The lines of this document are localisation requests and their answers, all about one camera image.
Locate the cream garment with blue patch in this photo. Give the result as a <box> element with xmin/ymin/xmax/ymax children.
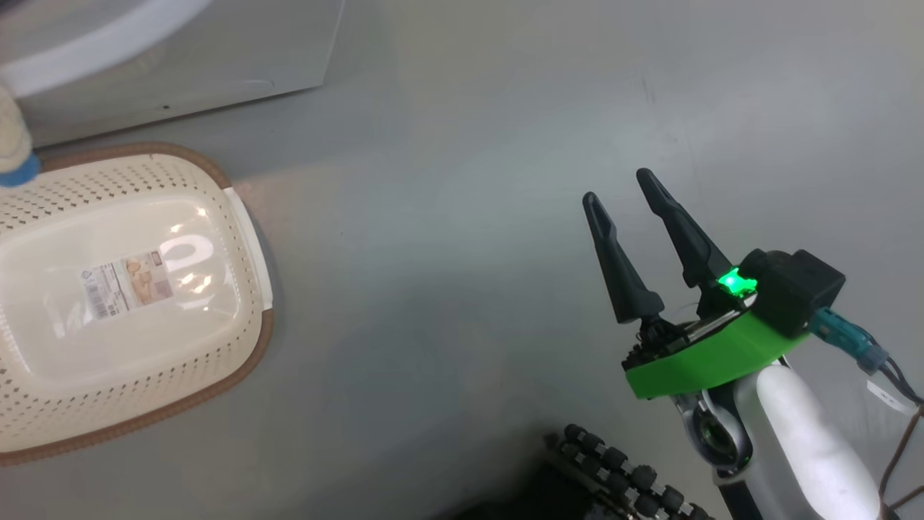
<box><xmin>0</xmin><ymin>83</ymin><xmax>41</xmax><ymax>189</ymax></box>

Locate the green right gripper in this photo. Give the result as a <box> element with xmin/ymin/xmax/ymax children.
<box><xmin>582</xmin><ymin>168</ymin><xmax>811</xmax><ymax>400</ymax></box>

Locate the basket product label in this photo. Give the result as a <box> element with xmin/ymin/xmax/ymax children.
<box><xmin>79</xmin><ymin>249</ymin><xmax>174</xmax><ymax>321</ymax></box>

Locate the teal camera cable connector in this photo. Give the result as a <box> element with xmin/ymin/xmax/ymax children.
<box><xmin>810</xmin><ymin>307</ymin><xmax>924</xmax><ymax>405</ymax></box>

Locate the white front-load washing machine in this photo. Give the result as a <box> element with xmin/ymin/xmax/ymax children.
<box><xmin>0</xmin><ymin>0</ymin><xmax>346</xmax><ymax>149</ymax></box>

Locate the thin brown right arm cable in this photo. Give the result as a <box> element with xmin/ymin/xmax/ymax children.
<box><xmin>877</xmin><ymin>403</ymin><xmax>924</xmax><ymax>515</ymax></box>

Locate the cream perforated laundry basket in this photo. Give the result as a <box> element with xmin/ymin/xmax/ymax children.
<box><xmin>0</xmin><ymin>142</ymin><xmax>275</xmax><ymax>467</ymax></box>

